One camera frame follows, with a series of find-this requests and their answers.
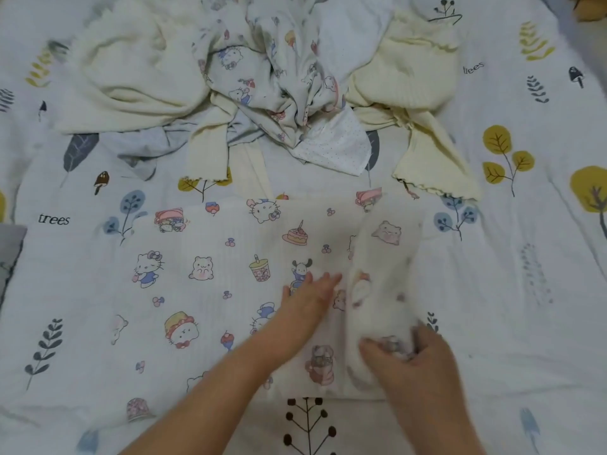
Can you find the person's left forearm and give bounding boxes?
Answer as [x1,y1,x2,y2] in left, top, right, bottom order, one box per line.
[123,336,286,455]

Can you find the cartoon print pajama top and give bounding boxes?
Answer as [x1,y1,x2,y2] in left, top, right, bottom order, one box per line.
[90,189,428,408]

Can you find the bed with leaf print bedding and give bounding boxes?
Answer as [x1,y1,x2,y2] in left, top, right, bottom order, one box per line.
[0,0,607,455]

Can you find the person's right hand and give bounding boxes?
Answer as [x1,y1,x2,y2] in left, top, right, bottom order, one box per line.
[359,322,480,442]

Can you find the cartoon print pyjama trousers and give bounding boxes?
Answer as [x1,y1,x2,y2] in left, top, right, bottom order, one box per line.
[194,0,343,148]

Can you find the wooden dressing table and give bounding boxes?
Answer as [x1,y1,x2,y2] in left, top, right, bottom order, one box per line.
[569,0,607,23]

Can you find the person's left hand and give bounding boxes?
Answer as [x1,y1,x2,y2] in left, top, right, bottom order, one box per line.
[261,270,343,364]

